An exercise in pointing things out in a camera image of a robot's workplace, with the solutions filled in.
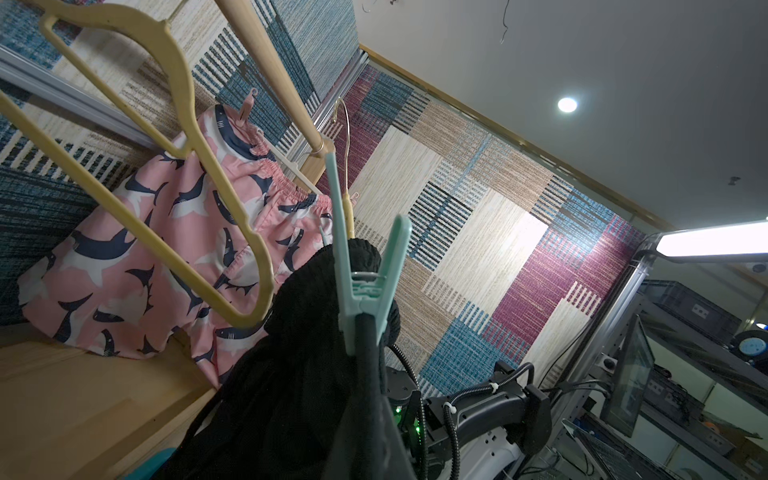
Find black shorts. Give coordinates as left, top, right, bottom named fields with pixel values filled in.
left=153, top=246, right=416, bottom=479

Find white hanger of pink shorts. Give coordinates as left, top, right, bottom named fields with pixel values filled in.
left=267, top=141, right=322, bottom=195

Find turquoise plastic basket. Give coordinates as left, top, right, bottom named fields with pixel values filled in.
left=122, top=448, right=175, bottom=480

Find yellow hanger of beige shorts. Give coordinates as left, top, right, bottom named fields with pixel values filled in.
left=0, top=0, right=276, bottom=330

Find metal storage shelving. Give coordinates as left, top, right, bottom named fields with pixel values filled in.
left=563, top=278, right=768, bottom=480

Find wooden clothes rack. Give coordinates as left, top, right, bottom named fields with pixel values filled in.
left=1, top=1, right=334, bottom=479

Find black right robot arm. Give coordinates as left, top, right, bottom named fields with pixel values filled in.
left=386, top=345, right=552, bottom=479

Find yellow hanger of black shorts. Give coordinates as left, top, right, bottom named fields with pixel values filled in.
left=332, top=97, right=355, bottom=239

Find round ceiling light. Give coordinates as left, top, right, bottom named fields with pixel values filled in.
left=557, top=97, right=579, bottom=114

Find black monitor screen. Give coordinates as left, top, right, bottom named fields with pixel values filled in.
left=600, top=315, right=655, bottom=437

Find pink patterned shorts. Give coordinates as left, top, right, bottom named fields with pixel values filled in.
left=18, top=104, right=332, bottom=385

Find mint clothespin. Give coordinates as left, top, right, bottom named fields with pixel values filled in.
left=323, top=151, right=414, bottom=358

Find long ceiling light bar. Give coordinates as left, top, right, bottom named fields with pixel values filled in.
left=655, top=220, right=767, bottom=258

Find pink clothespin on rail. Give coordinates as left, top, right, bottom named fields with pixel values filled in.
left=238, top=88, right=258, bottom=126

